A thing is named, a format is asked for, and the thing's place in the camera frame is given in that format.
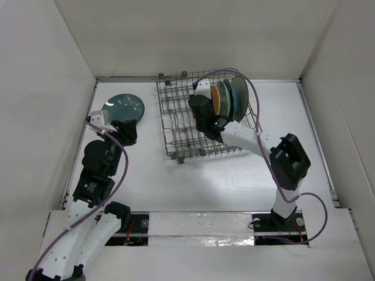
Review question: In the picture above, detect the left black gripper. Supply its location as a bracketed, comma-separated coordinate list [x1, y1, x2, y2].
[98, 118, 137, 174]

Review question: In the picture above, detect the round woven bamboo tray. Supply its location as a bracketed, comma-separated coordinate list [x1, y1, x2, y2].
[210, 85, 221, 115]

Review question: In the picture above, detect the light green flower plate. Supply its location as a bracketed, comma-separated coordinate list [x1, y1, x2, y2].
[217, 81, 231, 117]

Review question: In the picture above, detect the teal scalloped plate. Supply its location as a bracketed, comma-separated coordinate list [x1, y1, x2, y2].
[223, 79, 238, 119]

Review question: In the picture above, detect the cream plate tree drawing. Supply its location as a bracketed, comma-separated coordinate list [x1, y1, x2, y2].
[231, 76, 249, 122]

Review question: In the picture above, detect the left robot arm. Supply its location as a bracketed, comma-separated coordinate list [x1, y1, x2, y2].
[25, 115, 137, 280]

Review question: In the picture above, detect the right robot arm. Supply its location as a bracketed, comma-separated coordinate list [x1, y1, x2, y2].
[188, 95, 311, 230]

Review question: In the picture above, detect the dark teal blossom plate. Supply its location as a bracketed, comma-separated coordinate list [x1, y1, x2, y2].
[102, 94, 145, 122]

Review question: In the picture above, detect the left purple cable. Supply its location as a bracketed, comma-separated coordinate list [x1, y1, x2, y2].
[28, 119, 130, 280]

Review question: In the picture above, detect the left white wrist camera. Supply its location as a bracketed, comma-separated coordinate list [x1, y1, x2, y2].
[86, 110, 117, 133]

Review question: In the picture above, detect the grey wire dish rack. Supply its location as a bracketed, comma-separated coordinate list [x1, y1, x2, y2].
[155, 67, 263, 164]

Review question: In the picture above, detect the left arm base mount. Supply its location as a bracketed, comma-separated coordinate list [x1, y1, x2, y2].
[106, 212, 149, 246]

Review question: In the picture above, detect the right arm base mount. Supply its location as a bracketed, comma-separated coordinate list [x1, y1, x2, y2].
[248, 212, 308, 246]

